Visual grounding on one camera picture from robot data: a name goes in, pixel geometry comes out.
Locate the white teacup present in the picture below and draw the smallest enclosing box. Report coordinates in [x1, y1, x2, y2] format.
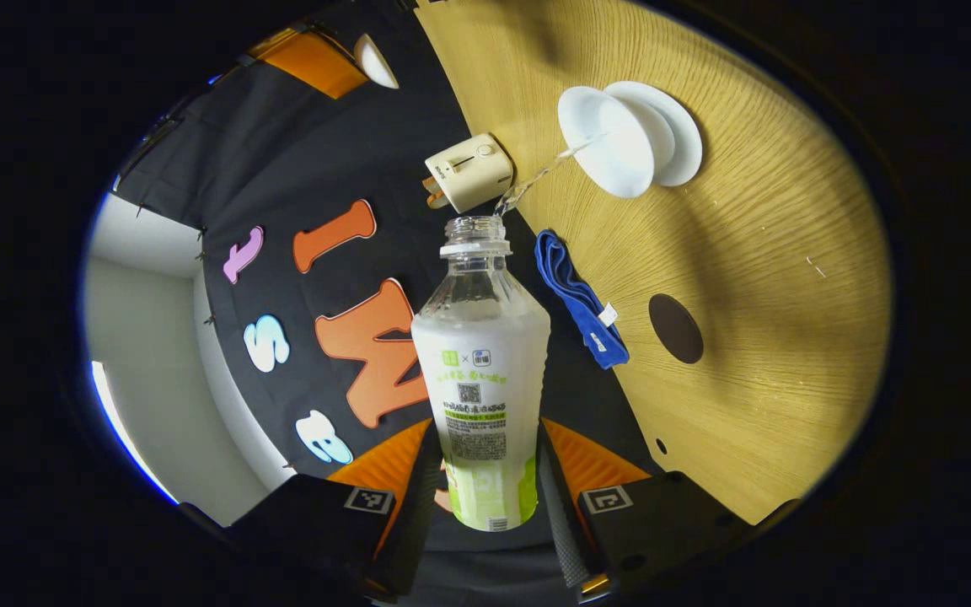
[557, 84, 676, 200]

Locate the white toaster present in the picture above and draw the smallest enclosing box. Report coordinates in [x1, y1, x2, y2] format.
[424, 132, 515, 214]

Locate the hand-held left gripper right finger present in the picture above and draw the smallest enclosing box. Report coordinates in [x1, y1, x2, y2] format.
[536, 417, 760, 604]

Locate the white saucer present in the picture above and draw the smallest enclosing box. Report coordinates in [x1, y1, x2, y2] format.
[604, 80, 703, 188]

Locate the blue folded towel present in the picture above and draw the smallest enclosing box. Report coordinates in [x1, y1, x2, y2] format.
[534, 229, 630, 370]

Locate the clear plastic water bottle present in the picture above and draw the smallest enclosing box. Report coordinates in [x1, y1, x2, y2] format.
[410, 215, 552, 534]

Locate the dark round coaster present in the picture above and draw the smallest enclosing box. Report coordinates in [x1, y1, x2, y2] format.
[648, 293, 705, 365]

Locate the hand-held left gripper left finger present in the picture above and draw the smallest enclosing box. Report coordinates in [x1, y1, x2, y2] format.
[178, 419, 444, 604]

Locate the black backdrop cloth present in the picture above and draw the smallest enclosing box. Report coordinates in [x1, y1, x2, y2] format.
[115, 0, 663, 604]

